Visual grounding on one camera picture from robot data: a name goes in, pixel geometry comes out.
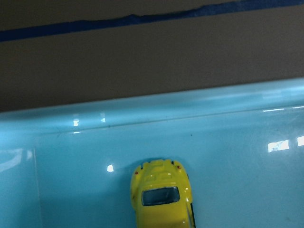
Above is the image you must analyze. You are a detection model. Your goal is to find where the yellow beetle toy car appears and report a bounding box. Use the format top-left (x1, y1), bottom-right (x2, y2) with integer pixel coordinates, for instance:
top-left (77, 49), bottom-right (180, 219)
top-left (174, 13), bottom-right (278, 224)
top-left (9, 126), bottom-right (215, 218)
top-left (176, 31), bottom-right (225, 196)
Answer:
top-left (130, 159), bottom-right (196, 228)

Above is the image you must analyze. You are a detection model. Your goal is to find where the light blue plastic bin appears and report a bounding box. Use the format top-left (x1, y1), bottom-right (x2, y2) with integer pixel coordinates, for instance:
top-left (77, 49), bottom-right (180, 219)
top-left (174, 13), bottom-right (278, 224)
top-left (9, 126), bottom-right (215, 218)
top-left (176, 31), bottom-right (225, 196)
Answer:
top-left (0, 78), bottom-right (304, 228)

